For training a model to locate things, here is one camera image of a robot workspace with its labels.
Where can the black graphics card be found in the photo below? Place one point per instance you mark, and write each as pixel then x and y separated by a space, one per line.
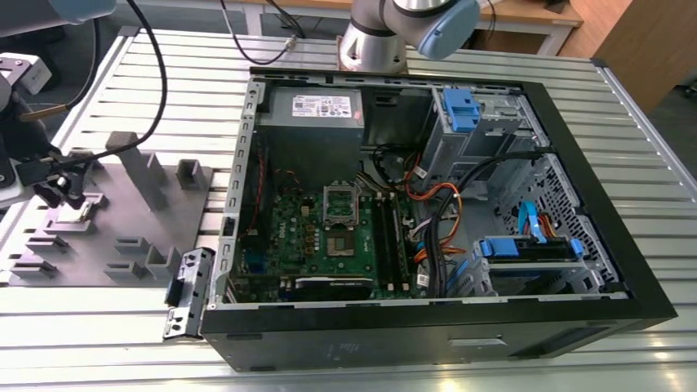
pixel 331 286

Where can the black PC case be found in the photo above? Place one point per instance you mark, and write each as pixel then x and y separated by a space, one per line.
pixel 381 339

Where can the wooden desk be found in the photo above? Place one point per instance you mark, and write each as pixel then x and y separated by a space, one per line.
pixel 543 18

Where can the hinged metal slot bracket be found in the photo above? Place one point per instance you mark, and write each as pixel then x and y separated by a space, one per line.
pixel 190 286

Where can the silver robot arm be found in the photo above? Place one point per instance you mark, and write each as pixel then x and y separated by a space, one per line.
pixel 375 45

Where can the green motherboard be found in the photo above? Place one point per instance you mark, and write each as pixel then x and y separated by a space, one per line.
pixel 293 245

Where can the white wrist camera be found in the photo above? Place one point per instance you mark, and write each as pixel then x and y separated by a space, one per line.
pixel 12 183

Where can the grey power supply unit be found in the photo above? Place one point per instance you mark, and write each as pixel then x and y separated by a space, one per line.
pixel 310 118

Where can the wooden cabinet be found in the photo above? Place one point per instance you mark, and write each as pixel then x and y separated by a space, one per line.
pixel 642 53

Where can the blue plastic drive latch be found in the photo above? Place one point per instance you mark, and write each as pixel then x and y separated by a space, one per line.
pixel 461 110

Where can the silver CPU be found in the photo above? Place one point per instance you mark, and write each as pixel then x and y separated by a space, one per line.
pixel 73 215

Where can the grey metal drive cage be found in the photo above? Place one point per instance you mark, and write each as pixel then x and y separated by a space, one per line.
pixel 489 139

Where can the hard disk in blue carrier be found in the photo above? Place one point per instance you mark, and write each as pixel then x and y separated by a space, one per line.
pixel 543 250

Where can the small wrist camera block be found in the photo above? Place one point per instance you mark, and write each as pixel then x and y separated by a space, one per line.
pixel 34 75

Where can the green RAM stick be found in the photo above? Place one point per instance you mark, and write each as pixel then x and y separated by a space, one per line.
pixel 401 245

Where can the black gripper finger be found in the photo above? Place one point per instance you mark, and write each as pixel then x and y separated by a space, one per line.
pixel 77 183
pixel 48 196

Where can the grey parts rack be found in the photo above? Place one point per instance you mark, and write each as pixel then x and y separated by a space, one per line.
pixel 125 212

